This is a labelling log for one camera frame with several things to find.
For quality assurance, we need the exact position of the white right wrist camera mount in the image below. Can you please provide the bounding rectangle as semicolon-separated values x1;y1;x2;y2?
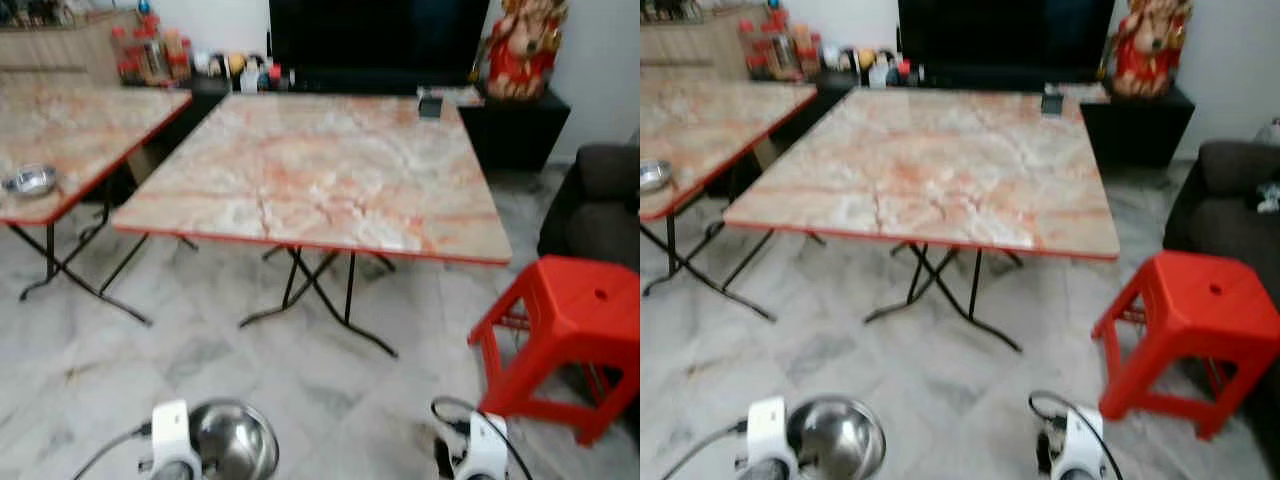
462;412;509;480
1060;408;1106;480

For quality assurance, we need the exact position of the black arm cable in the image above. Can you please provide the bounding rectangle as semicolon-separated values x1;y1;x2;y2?
1028;390;1126;480
430;396;534;480
72;425;153;480
662;420;749;480

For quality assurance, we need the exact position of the large marble top folding table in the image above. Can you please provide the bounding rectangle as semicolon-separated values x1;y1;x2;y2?
112;92;513;359
722;88;1121;353

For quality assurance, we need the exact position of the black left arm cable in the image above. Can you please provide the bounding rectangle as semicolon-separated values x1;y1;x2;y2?
662;420;749;480
72;425;153;480

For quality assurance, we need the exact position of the dark brown sofa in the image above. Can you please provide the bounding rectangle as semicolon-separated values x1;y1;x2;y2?
538;143;641;273
1163;140;1280;301

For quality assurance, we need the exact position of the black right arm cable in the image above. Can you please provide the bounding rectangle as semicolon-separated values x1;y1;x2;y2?
1028;390;1126;480
430;396;534;480

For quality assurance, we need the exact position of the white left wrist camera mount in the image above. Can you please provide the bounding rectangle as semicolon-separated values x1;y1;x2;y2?
150;400;201;479
747;397;798;479

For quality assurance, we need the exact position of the light wooden sideboard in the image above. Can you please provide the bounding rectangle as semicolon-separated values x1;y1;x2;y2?
640;5;771;81
0;10;141;86

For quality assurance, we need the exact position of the black flat television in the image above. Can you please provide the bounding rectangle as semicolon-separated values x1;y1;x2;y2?
897;0;1116;83
268;0;491;83

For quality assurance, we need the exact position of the red plastic stool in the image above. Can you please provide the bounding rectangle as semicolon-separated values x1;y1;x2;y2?
1092;250;1280;441
468;256;641;447

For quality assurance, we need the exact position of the red capped bottle pack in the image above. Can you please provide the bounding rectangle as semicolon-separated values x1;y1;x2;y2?
112;12;191;86
740;8;821;81

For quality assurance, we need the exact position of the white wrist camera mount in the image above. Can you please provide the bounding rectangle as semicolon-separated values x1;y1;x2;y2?
150;400;201;479
747;397;798;479
1060;408;1106;480
462;412;509;480

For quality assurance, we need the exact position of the red gold deity figurine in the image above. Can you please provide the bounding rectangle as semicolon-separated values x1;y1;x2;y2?
1112;0;1193;99
485;0;569;101

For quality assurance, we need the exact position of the shiny steel bowl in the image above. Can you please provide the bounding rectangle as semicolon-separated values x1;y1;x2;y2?
188;398;281;480
787;395;887;480

